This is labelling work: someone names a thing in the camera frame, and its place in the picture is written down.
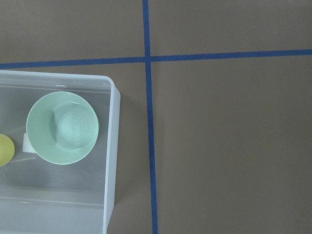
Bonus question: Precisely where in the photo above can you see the yellow round item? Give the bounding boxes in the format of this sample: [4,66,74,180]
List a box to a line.
[0,134,15,166]

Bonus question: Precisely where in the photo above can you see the green ceramic bowl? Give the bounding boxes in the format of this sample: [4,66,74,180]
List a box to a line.
[26,91,99,165]

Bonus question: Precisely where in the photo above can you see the clear plastic storage box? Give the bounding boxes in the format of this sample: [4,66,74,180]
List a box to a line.
[0,70,120,234]

